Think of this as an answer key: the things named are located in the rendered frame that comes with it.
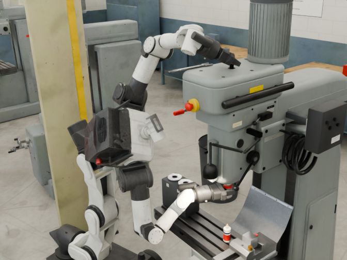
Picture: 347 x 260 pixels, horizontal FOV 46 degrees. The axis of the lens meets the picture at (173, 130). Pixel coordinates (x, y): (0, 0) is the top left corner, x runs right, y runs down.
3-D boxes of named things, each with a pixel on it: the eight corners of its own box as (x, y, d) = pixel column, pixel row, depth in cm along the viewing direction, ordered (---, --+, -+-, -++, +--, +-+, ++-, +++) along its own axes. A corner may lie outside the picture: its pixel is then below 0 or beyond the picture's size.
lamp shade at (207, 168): (199, 177, 190) (199, 165, 188) (207, 171, 196) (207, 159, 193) (213, 181, 187) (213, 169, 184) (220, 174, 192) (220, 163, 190)
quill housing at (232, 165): (230, 192, 197) (232, 131, 185) (202, 176, 212) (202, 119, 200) (256, 179, 208) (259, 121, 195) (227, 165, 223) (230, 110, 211)
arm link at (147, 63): (166, 39, 204) (147, 78, 211) (144, 31, 196) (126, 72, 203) (176, 47, 195) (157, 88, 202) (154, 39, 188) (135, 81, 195)
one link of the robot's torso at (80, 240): (68, 258, 259) (65, 242, 254) (91, 242, 274) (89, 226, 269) (91, 272, 248) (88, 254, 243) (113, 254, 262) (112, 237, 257)
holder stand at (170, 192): (185, 218, 248) (185, 190, 240) (162, 204, 263) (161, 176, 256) (199, 210, 255) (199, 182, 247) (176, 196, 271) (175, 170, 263)
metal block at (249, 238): (250, 250, 206) (250, 240, 204) (241, 244, 211) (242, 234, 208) (257, 246, 209) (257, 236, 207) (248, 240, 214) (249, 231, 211)
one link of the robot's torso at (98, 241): (74, 260, 255) (82, 205, 230) (97, 243, 270) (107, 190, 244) (91, 275, 249) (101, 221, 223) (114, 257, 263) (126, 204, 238)
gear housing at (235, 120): (229, 134, 182) (230, 113, 178) (194, 119, 200) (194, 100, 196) (278, 116, 200) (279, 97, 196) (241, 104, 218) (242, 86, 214)
